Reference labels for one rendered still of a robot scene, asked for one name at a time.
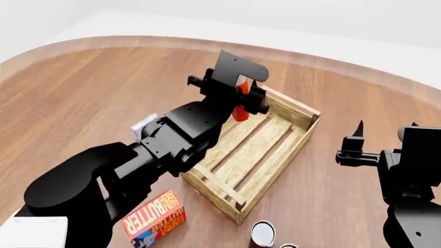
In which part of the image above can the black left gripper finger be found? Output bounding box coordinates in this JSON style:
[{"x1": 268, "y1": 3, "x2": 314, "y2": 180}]
[
  {"x1": 187, "y1": 74, "x2": 207, "y2": 89},
  {"x1": 247, "y1": 85, "x2": 267, "y2": 105}
]

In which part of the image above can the red ketchup bottle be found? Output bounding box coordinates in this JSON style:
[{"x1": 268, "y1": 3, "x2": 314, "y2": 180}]
[{"x1": 232, "y1": 74, "x2": 252, "y2": 123}]

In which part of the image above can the wooden slatted tray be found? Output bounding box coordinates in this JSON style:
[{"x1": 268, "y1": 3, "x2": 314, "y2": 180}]
[{"x1": 180, "y1": 84, "x2": 322, "y2": 225}]

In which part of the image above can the small white grey box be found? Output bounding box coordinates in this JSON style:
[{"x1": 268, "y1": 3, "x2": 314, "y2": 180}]
[{"x1": 130, "y1": 112, "x2": 160, "y2": 143}]

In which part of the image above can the dark can with white lid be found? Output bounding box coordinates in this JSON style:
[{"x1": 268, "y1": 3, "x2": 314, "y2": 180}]
[{"x1": 248, "y1": 220, "x2": 277, "y2": 248}]

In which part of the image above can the red butter box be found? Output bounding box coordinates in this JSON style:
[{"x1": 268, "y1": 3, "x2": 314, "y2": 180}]
[{"x1": 120, "y1": 189, "x2": 189, "y2": 248}]

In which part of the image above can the white robot torso block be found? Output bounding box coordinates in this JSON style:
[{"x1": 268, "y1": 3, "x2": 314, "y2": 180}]
[{"x1": 0, "y1": 215, "x2": 69, "y2": 248}]

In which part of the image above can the black right camera mount box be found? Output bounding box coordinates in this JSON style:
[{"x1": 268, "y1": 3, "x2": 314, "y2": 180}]
[{"x1": 397, "y1": 125, "x2": 441, "y2": 163}]

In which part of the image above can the black left camera mount plate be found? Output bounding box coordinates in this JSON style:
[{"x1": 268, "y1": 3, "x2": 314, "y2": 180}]
[{"x1": 210, "y1": 50, "x2": 270, "y2": 83}]

